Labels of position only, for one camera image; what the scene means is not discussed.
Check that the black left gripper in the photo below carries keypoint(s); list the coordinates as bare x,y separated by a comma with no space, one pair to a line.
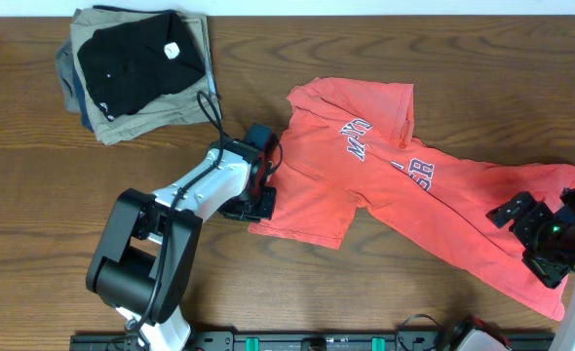
264,214

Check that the khaki folded garment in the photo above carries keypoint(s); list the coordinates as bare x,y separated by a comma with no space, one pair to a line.
177,109

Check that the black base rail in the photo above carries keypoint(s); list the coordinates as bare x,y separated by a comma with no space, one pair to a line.
227,341

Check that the grey folded garment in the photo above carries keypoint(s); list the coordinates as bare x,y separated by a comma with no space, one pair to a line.
65,73

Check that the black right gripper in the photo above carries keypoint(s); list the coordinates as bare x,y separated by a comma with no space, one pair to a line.
539,214

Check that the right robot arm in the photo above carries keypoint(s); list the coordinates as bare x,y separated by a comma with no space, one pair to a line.
474,334

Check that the black folded shirt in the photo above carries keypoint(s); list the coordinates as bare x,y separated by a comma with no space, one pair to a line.
131,64

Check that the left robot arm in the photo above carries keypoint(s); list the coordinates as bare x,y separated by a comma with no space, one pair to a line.
143,261

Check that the red printed t-shirt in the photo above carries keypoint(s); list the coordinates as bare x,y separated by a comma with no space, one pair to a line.
350,144

